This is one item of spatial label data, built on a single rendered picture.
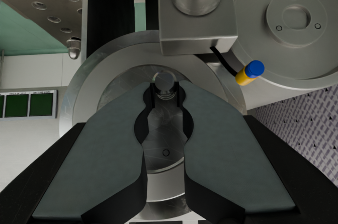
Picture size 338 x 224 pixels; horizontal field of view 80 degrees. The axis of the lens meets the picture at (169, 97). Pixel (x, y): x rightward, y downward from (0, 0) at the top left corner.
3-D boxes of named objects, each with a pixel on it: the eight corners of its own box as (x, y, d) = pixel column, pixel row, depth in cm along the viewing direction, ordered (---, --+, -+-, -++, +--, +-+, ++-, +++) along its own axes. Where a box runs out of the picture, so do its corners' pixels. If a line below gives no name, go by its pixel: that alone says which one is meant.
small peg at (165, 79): (180, 74, 11) (171, 97, 11) (179, 85, 14) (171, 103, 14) (158, 65, 12) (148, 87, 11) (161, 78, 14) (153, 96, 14)
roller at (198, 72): (256, 82, 15) (185, 235, 13) (204, 113, 40) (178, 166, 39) (120, 17, 16) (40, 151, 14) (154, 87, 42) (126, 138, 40)
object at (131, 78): (72, 130, 14) (136, 44, 15) (85, 130, 16) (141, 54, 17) (163, 197, 13) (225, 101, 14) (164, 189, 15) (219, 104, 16)
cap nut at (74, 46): (78, 39, 49) (77, 56, 49) (85, 45, 53) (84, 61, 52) (63, 39, 50) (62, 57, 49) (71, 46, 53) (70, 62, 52)
